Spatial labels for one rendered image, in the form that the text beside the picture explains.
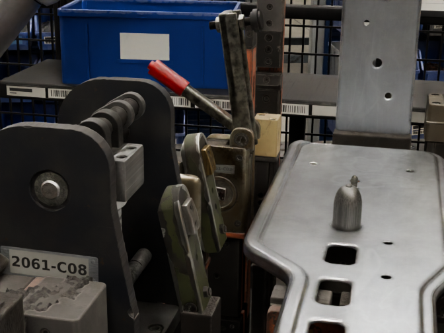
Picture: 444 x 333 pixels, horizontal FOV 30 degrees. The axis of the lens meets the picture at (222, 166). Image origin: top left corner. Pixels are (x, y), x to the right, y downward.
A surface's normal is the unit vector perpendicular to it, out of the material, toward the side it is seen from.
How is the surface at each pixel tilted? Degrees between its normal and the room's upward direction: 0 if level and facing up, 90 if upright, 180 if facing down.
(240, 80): 90
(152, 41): 90
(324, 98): 0
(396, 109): 90
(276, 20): 90
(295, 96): 0
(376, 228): 0
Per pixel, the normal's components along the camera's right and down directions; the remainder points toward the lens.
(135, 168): 0.98, 0.07
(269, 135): -0.21, 0.30
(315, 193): 0.01, -0.95
